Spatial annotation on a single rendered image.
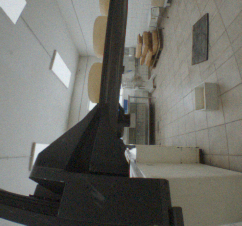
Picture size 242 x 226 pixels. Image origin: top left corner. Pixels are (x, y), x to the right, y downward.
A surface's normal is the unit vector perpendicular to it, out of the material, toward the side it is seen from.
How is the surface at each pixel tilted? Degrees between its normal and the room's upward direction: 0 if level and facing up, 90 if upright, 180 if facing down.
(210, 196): 90
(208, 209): 90
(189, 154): 90
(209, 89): 90
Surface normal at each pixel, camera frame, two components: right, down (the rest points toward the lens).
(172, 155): 0.00, -0.26
